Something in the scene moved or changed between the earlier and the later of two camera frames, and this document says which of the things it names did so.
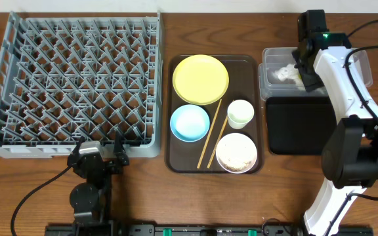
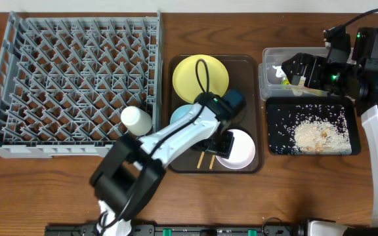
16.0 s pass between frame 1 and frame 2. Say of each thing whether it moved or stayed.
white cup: moved
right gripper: moved
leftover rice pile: moved
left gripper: moved
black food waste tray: stayed
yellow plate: stayed
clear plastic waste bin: stayed
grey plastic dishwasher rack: stayed
